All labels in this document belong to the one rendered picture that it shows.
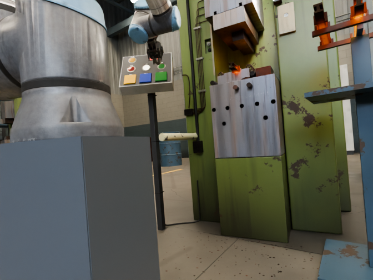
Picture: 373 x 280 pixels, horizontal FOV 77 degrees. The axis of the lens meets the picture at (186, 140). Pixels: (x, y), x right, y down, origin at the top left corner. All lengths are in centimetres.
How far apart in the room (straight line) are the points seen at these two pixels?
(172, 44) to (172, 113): 269
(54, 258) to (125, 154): 18
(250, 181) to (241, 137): 26
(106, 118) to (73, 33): 15
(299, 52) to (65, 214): 148
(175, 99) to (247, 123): 798
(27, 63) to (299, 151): 139
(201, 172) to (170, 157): 431
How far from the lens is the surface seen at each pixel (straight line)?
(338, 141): 200
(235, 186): 143
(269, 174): 138
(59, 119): 41
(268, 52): 200
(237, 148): 140
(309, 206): 161
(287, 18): 167
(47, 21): 47
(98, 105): 43
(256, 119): 137
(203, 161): 170
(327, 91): 108
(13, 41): 51
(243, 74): 149
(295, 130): 155
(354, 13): 110
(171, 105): 937
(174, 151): 602
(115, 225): 41
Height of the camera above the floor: 58
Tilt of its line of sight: 1 degrees up
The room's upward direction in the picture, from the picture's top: 4 degrees counter-clockwise
